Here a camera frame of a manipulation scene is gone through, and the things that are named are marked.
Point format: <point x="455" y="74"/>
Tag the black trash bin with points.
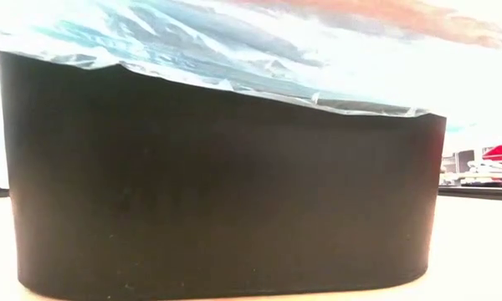
<point x="192" y="188"/>

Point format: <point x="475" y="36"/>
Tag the teal plastic trash bag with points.
<point x="171" y="50"/>

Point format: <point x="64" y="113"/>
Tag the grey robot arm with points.
<point x="489" y="167"/>

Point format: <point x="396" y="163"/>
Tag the wooden workbench on casters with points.
<point x="477" y="178"/>

